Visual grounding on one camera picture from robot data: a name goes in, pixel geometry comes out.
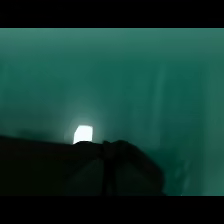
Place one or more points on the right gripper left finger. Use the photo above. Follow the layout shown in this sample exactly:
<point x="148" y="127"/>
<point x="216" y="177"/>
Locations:
<point x="95" y="176"/>

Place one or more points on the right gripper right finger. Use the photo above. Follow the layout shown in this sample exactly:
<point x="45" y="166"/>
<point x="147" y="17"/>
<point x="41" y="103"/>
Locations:
<point x="133" y="173"/>

